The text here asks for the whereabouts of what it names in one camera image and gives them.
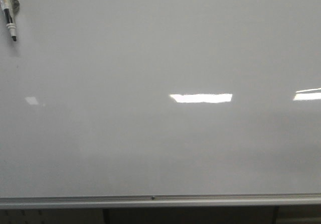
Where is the white whiteboard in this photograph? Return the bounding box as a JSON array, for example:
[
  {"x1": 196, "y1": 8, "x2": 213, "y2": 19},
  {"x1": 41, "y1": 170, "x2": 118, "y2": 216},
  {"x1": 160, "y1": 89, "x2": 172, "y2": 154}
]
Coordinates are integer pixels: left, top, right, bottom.
[{"x1": 1, "y1": 0, "x2": 320, "y2": 197}]

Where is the aluminium whiteboard frame rail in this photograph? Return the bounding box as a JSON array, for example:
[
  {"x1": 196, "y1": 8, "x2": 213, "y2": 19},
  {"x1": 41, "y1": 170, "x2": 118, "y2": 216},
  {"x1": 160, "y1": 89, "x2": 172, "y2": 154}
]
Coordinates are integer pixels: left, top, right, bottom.
[{"x1": 1, "y1": 193, "x2": 320, "y2": 210}]

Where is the black whiteboard marker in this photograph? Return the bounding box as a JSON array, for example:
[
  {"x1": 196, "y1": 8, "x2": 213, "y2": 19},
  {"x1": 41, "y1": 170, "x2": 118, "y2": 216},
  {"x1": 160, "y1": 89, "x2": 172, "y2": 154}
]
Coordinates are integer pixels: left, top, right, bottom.
[{"x1": 1, "y1": 0, "x2": 20, "y2": 42}]

